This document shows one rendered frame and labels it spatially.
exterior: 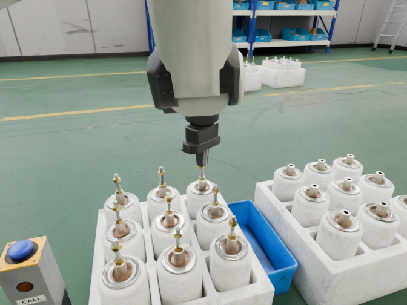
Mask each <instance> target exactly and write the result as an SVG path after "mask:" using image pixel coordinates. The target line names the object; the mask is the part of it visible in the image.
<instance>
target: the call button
mask: <svg viewBox="0 0 407 305"><path fill-rule="evenodd" d="M32 248H33V243H32V242H31V240H28V239H25V240H19V241H17V242H15V243H13V244H12V245H11V246H10V247H9V248H8V249H7V255H8V257H9V258H13V259H16V260H17V259H21V258H24V257H26V256H27V255H28V254H29V253H30V252H31V250H32Z"/></svg>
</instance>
